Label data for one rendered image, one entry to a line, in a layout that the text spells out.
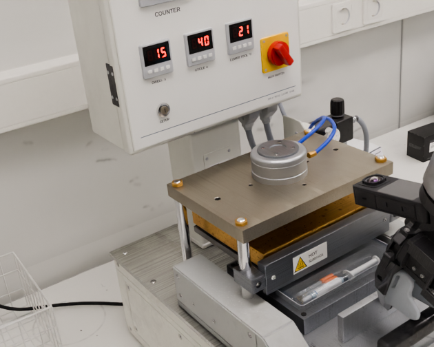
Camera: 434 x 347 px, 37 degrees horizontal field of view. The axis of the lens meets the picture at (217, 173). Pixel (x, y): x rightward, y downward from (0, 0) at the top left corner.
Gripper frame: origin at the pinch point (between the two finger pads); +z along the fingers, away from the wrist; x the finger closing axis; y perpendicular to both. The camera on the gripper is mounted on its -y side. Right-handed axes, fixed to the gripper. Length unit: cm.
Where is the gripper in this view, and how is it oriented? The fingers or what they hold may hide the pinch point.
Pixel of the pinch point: (387, 297)
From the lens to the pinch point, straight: 84.4
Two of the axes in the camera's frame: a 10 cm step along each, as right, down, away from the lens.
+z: -1.1, 7.4, 6.7
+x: 8.1, -3.2, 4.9
